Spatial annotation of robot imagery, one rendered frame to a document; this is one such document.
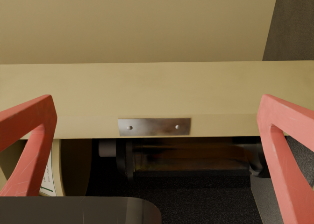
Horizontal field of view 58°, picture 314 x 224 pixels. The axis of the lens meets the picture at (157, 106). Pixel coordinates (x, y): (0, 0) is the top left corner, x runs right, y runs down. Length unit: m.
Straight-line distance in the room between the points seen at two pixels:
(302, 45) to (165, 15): 0.30
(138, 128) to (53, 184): 0.16
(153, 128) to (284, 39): 0.41
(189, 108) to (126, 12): 0.43
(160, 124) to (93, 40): 0.47
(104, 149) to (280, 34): 0.42
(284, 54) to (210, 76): 0.31
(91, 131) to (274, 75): 0.22
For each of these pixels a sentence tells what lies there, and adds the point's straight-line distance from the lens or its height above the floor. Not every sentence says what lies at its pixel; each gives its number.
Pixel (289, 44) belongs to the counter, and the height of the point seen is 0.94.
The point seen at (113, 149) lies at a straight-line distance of 0.44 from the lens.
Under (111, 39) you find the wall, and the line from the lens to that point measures 0.71.
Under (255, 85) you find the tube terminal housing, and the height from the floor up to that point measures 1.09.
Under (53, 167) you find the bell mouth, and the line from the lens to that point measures 0.38.
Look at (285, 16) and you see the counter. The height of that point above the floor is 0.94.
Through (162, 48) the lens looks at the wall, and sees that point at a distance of 0.71.
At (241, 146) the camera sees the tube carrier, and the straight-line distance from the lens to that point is 0.42.
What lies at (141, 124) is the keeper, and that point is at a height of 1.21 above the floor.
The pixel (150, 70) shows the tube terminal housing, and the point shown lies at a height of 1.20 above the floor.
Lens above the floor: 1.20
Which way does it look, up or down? level
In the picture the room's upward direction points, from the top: 91 degrees counter-clockwise
